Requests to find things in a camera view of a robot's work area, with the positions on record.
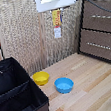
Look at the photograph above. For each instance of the black fabric storage box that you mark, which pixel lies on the black fabric storage box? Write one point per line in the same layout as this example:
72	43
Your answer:
15	94

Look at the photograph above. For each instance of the blue plastic bowl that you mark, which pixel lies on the blue plastic bowl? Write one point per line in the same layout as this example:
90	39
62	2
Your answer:
64	85

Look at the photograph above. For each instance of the brown drawer cabinet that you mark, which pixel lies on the brown drawer cabinet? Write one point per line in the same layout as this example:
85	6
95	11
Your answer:
98	32

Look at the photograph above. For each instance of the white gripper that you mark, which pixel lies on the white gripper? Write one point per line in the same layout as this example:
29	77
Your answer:
55	0

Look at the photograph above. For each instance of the yellow plastic bowl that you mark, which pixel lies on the yellow plastic bowl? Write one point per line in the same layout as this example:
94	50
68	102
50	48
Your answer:
40	77

